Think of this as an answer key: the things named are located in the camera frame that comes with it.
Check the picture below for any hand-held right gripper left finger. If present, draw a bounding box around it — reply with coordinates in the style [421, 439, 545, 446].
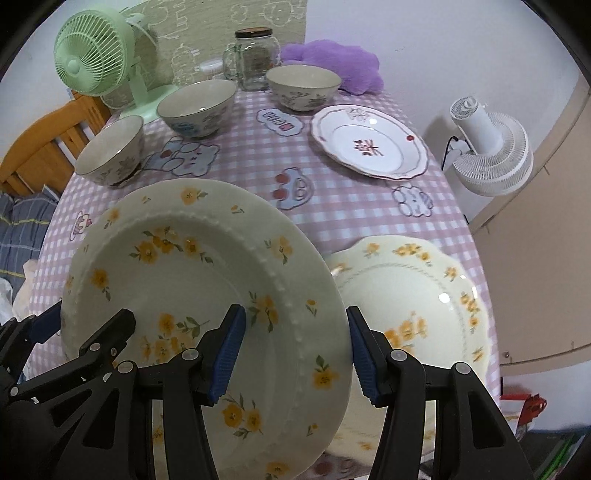
[65, 305, 247, 480]

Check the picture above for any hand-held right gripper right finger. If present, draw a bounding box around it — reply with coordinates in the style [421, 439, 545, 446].
[346, 306, 527, 480]

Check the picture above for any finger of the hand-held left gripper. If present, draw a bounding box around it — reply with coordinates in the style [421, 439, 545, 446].
[79, 309, 137, 371]
[0, 300, 62, 365]

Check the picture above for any scalloped yellow flower plate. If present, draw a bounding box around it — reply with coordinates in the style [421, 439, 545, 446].
[323, 235, 492, 462]

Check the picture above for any beaded-rim yellow flower plate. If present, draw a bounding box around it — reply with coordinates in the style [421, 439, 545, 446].
[60, 179, 356, 480]

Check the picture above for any small purple flower bowl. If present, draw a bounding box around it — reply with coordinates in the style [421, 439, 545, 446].
[75, 115, 145, 186]

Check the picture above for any white plate with red print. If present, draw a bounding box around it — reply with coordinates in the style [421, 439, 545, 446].
[310, 104, 430, 182]

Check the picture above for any blue flower bowl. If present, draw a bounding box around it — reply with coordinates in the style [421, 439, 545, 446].
[156, 79, 237, 138]

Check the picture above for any cream cloth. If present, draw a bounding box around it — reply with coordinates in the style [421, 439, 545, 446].
[13, 258, 38, 317]

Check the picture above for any white plastic bag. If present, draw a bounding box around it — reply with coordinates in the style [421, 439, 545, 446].
[0, 277, 14, 324]

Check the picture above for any blue plaid bedding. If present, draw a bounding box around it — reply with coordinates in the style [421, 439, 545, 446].
[0, 191, 61, 278]

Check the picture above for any red paper bag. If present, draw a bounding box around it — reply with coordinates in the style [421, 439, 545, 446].
[501, 392, 548, 439]

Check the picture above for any pink checked tablecloth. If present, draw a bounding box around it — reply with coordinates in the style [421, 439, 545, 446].
[28, 88, 502, 480]

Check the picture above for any beige door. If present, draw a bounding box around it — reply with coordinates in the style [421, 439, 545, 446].
[466, 69, 591, 370]

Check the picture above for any white fan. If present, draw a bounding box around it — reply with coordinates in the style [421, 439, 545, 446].
[443, 96, 535, 199]

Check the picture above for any green desk fan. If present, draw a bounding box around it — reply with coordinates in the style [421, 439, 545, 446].
[54, 10, 178, 116]

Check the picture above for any cotton swab container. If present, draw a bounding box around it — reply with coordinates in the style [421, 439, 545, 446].
[198, 59, 227, 81]

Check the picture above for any grey flower bowl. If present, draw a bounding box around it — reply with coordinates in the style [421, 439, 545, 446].
[265, 65, 342, 112]

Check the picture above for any glass jar with lid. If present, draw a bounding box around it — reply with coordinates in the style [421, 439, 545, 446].
[223, 28, 281, 92]

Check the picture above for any purple plush cushion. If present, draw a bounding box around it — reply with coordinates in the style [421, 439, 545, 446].
[281, 39, 384, 95]

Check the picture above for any black fan cable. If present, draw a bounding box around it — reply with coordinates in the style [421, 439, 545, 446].
[442, 135, 462, 172]

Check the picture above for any beige printed wall cloth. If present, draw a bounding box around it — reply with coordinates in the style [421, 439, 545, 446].
[139, 0, 308, 88]

